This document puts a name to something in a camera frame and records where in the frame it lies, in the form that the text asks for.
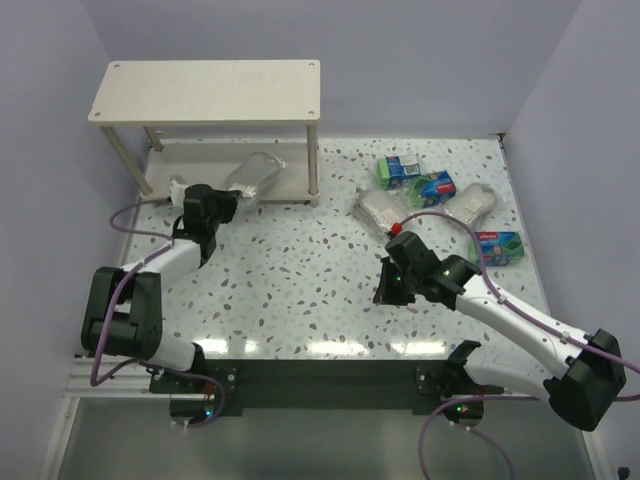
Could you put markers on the aluminium frame rail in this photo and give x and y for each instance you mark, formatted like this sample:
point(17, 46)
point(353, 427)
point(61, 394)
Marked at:
point(130, 381)

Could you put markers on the green sponge pack blue label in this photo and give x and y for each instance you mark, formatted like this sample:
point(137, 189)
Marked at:
point(430, 190)

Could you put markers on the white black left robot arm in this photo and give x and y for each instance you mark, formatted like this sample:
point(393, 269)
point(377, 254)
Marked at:
point(123, 322)

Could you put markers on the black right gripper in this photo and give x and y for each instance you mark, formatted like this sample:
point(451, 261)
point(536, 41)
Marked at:
point(391, 288)

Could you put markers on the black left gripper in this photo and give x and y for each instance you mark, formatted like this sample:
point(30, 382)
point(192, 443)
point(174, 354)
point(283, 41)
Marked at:
point(226, 203)

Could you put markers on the beige two-tier wooden shelf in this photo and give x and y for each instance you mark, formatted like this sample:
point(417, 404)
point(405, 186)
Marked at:
point(200, 119)

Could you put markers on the green sponge pack barcode label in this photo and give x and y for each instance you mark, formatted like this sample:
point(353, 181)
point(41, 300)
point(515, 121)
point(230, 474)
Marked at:
point(393, 172)

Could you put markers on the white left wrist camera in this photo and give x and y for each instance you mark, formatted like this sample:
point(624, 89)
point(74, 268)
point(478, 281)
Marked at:
point(177, 190)

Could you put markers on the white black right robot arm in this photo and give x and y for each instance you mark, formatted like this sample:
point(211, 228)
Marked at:
point(580, 377)

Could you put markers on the green sponge pack red logo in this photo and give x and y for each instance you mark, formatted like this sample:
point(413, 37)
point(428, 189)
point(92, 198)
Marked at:
point(498, 248)

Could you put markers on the silver sponge pack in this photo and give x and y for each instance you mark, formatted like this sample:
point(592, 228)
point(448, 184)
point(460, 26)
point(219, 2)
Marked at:
point(472, 205)
point(378, 210)
point(253, 177)

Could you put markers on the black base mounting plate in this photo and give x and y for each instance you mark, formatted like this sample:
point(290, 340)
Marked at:
point(415, 385)

